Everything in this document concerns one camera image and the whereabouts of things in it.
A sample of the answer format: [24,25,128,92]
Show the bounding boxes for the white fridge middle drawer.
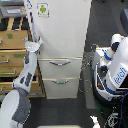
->
[38,59,82,79]

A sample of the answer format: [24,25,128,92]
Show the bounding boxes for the white fridge bottom drawer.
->
[43,78,79,99]

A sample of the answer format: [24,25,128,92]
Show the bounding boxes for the white fridge drawer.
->
[43,78,79,99]
[38,59,82,79]

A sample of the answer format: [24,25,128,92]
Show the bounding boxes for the green android sticker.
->
[37,3,49,17]

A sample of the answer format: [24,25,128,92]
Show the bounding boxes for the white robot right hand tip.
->
[90,116,101,128]

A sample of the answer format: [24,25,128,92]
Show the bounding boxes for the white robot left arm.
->
[0,38,42,128]

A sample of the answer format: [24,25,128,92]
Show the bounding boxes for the grey box on cabinet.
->
[0,6,26,17]

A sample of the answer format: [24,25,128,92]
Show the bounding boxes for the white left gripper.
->
[23,36,43,52]

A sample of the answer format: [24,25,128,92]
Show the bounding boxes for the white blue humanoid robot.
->
[92,34,128,106]

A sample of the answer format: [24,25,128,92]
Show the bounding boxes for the wooden drawer cabinet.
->
[0,16,46,99]

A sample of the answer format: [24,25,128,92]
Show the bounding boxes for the grey cable loops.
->
[78,43,100,94]

